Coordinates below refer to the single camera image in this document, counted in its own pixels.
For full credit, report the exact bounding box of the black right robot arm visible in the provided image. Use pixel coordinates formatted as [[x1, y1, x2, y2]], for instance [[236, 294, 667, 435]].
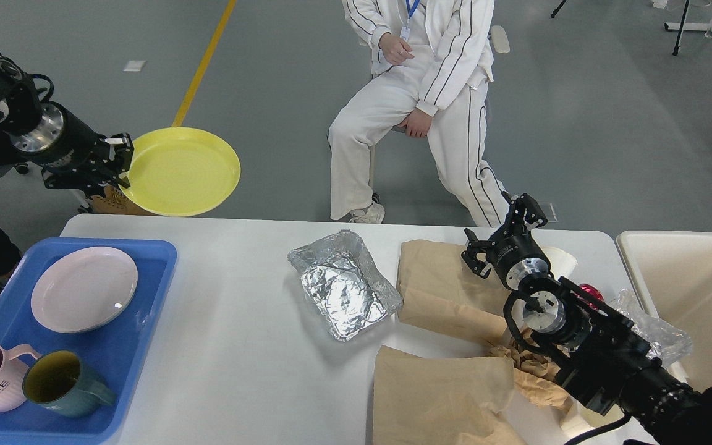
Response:
[[461, 192, 712, 444]]

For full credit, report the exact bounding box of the white paper cup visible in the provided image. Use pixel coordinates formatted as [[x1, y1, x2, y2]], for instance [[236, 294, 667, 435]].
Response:
[[542, 246, 577, 279]]

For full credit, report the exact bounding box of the person in white tracksuit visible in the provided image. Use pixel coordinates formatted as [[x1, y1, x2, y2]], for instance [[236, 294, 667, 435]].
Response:
[[328, 1, 509, 227]]

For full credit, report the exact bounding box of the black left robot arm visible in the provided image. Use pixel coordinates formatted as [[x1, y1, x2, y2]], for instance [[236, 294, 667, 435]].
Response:
[[0, 53, 135, 190]]

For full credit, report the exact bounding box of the brown paper bag lower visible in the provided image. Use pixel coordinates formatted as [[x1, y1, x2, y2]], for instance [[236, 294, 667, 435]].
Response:
[[372, 346, 523, 444]]

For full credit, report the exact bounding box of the red round object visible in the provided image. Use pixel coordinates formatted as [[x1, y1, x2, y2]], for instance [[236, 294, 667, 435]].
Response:
[[579, 282, 604, 302]]

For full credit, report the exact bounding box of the brown paper bag upper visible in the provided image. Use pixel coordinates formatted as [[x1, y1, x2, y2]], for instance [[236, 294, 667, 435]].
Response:
[[396, 240, 509, 345]]

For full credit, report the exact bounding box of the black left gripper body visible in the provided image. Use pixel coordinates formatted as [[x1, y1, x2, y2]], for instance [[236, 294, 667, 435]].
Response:
[[9, 102, 106, 172]]

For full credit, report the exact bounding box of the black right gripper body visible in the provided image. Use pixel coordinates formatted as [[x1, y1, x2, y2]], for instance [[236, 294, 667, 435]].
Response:
[[489, 234, 551, 290]]

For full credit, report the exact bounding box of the beige plastic bin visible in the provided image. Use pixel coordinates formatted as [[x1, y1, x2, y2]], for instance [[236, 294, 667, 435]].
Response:
[[616, 231, 712, 391]]

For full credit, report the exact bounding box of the tan work boot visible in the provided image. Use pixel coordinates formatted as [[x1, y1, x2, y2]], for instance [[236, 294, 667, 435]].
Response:
[[88, 185, 155, 215]]

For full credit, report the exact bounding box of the yellow plastic plate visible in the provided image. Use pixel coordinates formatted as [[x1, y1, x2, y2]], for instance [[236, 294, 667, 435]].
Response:
[[121, 127, 241, 217]]

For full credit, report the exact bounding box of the white stand base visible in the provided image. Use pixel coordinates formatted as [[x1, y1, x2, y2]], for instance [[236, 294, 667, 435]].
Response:
[[649, 1, 712, 56]]

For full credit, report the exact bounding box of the crumpled brown paper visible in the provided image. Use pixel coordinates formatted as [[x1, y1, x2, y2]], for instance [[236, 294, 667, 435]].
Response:
[[488, 344, 572, 412]]

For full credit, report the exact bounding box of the pink round plate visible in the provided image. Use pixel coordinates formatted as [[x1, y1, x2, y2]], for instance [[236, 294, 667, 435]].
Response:
[[30, 246, 138, 334]]

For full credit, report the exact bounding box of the clear plastic wrapper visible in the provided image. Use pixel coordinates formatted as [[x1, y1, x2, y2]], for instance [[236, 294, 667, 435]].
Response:
[[613, 289, 694, 367]]

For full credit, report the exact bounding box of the crumpled aluminium foil tray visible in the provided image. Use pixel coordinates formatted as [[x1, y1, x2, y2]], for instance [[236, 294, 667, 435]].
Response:
[[287, 230, 403, 342]]

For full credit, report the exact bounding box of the blue plastic tray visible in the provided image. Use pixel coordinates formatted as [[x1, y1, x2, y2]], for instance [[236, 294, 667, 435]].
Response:
[[0, 237, 177, 444]]

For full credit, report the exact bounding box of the brown paper bag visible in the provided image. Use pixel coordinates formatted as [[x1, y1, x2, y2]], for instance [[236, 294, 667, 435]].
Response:
[[396, 240, 509, 345], [372, 346, 523, 444]]

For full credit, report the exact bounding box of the dark teal mug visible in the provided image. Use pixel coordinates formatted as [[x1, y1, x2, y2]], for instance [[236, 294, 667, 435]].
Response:
[[22, 350, 117, 418]]

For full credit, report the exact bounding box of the white paper scrap on floor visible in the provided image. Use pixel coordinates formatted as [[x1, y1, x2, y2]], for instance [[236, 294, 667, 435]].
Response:
[[122, 60, 146, 72]]

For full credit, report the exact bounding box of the white cup lower right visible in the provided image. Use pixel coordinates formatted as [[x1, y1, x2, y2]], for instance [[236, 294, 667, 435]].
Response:
[[560, 402, 624, 438]]

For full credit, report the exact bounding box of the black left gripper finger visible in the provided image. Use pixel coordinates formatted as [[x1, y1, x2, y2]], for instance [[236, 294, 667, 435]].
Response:
[[93, 133, 135, 189], [41, 167, 122, 190]]

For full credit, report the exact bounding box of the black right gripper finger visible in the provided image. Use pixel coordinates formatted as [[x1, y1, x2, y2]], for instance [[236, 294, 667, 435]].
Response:
[[498, 191, 549, 239], [461, 228, 498, 279]]

